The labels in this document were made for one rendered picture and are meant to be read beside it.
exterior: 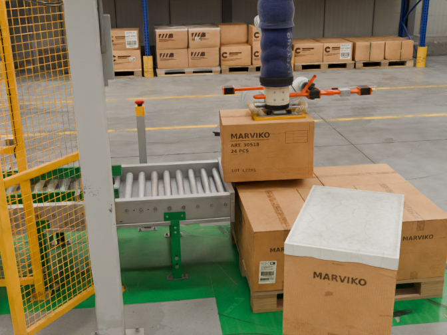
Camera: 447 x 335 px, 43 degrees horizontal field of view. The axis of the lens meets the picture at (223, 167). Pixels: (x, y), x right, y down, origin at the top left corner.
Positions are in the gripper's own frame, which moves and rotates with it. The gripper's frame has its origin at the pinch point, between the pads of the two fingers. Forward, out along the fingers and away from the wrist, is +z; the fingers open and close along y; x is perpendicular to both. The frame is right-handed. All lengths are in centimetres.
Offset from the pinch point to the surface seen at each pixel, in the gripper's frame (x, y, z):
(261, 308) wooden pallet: 51, 113, 80
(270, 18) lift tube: 33, -51, 10
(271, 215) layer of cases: 41, 61, 59
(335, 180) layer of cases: -15, 61, 9
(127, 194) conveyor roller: 130, 60, 14
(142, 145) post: 119, 44, -46
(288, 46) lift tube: 20.8, -33.0, 8.0
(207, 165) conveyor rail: 72, 57, -30
